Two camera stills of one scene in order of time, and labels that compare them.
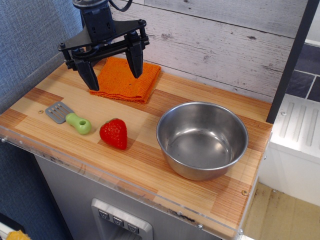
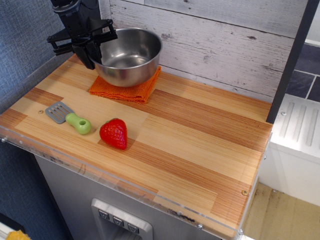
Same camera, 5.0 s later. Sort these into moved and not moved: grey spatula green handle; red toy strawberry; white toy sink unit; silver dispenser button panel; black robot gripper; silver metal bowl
Moved: silver metal bowl; black robot gripper
Not moved: grey spatula green handle; red toy strawberry; silver dispenser button panel; white toy sink unit
